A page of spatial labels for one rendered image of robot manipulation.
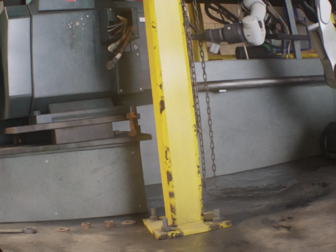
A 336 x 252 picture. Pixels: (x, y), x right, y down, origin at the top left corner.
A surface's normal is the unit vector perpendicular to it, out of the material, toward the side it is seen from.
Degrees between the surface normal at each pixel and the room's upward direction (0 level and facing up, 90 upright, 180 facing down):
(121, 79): 90
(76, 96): 135
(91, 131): 90
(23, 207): 90
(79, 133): 90
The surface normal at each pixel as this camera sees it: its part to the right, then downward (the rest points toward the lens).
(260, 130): 0.23, -0.01
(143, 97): 0.45, 0.67
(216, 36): -0.47, 0.07
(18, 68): 0.54, -0.04
